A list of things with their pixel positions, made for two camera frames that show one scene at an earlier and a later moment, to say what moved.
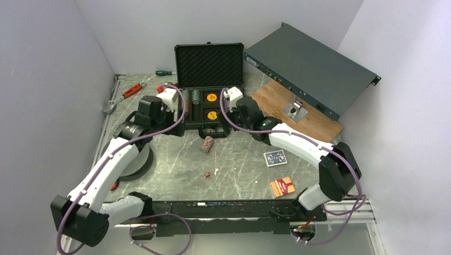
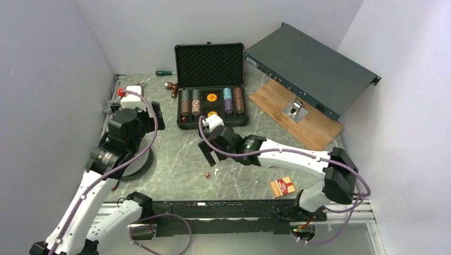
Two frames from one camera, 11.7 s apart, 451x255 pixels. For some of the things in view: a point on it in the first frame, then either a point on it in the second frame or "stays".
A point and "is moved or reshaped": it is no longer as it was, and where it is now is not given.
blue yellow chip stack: [195, 96] stays
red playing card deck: [282, 186] stays
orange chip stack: [207, 144] is moved or reshaped
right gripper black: [224, 121] → [208, 154]
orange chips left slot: [187, 109] stays
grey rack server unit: [323, 76] stays
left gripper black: [178, 130] → [150, 121]
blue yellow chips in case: [185, 94] stays
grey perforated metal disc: [139, 166] stays
